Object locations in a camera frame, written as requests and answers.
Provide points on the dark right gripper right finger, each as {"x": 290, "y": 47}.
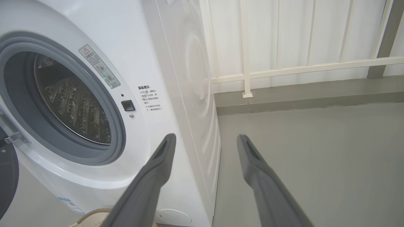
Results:
{"x": 271, "y": 195}

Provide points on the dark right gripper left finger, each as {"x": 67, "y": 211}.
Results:
{"x": 142, "y": 195}

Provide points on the black round glass door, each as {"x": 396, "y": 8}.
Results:
{"x": 6, "y": 176}

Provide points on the cream perforated laundry basket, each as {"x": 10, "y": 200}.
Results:
{"x": 94, "y": 217}

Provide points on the black door latch socket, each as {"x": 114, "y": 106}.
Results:
{"x": 128, "y": 105}

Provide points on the white front-load washing machine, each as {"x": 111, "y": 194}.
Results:
{"x": 132, "y": 31}

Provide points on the round white filter cover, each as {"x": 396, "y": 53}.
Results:
{"x": 173, "y": 217}

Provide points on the blue energy label sticker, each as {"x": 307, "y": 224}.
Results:
{"x": 71, "y": 205}

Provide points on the white metal railing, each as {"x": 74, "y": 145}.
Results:
{"x": 246, "y": 75}

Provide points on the grey warning sticker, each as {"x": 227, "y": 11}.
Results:
{"x": 99, "y": 66}

